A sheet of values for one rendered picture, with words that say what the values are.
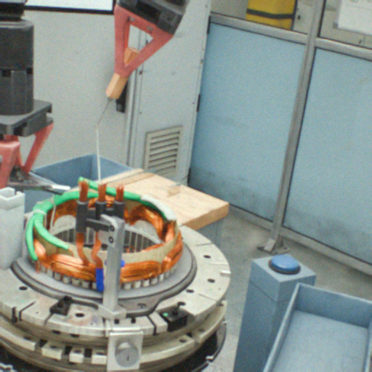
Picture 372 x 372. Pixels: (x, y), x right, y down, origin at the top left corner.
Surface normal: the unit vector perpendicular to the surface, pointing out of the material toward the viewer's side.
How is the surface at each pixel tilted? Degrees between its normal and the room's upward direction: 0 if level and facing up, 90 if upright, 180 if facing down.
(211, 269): 0
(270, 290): 90
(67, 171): 90
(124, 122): 90
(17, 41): 91
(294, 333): 0
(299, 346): 0
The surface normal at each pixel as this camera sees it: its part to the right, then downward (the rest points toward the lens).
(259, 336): -0.86, 0.09
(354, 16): -0.64, 0.22
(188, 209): 0.12, -0.92
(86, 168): 0.79, 0.32
